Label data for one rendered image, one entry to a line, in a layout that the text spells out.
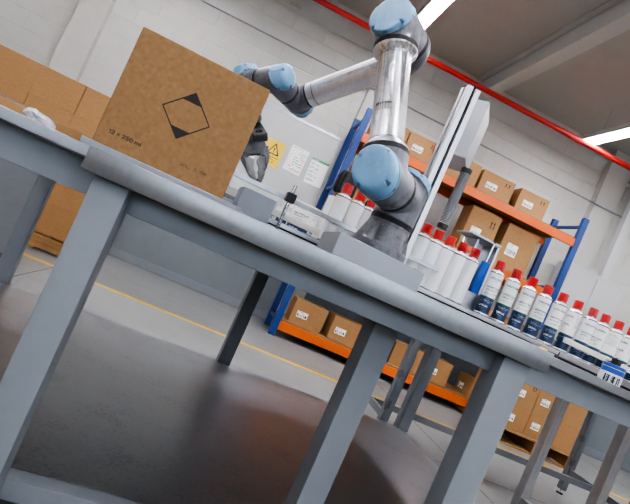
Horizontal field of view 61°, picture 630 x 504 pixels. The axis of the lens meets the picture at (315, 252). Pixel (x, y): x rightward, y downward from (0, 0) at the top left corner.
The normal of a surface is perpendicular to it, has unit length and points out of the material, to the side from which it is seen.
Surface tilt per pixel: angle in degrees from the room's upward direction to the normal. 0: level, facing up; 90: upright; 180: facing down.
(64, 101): 90
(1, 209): 94
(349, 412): 90
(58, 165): 90
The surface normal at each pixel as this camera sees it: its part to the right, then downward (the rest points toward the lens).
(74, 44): 0.16, 0.04
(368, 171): -0.51, -0.15
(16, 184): 0.42, 0.23
